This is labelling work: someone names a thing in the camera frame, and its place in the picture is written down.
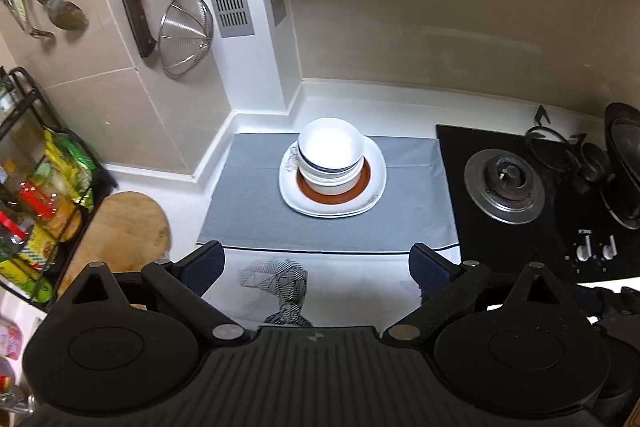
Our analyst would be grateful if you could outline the orange plastic plate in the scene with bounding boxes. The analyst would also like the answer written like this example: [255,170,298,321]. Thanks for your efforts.
[296,158,371,205]

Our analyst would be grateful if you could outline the white square plate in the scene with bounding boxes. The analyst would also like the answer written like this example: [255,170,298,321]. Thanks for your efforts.
[279,138,387,219]

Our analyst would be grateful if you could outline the white bowl with blue rim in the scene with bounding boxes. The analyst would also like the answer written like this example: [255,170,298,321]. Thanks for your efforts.
[297,117,364,171]

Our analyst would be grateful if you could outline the white ceramic bowl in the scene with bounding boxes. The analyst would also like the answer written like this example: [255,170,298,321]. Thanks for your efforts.
[298,160,363,196]

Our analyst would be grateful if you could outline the right stove knob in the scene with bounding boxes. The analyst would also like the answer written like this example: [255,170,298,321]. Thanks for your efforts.
[602,235,617,261]

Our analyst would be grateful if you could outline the stove knob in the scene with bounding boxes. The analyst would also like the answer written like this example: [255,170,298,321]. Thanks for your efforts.
[602,235,617,261]
[576,234,592,262]

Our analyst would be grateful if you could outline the left stove knob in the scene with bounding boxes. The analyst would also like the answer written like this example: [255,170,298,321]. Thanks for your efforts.
[576,234,592,262]

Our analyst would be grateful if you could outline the round wooden cutting board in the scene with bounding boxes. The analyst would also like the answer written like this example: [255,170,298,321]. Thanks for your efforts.
[56,192,170,297]

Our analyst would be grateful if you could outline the grey cloth mat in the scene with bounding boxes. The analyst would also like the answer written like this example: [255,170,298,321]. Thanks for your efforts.
[198,133,458,254]

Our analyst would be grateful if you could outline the patterned grey dish cloth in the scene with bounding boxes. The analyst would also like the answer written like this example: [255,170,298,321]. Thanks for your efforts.
[238,259,312,329]

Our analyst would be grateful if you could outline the black gas stove top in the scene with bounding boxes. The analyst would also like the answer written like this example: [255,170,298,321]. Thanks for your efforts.
[436,124,639,283]

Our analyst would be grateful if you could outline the silver gas burner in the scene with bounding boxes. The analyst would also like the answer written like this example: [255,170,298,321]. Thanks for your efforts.
[464,148,546,225]

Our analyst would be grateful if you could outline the green yellow snack bag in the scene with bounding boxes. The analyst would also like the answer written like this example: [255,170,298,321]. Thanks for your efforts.
[43,128,96,211]

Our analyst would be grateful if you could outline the black pan support grate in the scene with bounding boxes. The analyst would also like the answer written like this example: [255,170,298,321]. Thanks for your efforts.
[524,105,580,173]

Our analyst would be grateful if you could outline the black wok pan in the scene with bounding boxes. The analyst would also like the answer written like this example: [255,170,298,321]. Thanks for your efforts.
[579,102,639,230]

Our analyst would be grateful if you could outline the metal mesh strainer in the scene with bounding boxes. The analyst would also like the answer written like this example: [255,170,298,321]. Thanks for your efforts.
[157,0,214,78]

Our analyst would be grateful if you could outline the metal ladle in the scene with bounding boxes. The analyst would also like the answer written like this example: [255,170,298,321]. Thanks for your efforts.
[46,0,89,31]

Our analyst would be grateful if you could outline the black wire spice rack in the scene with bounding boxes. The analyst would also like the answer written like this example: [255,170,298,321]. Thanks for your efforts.
[1,67,117,310]

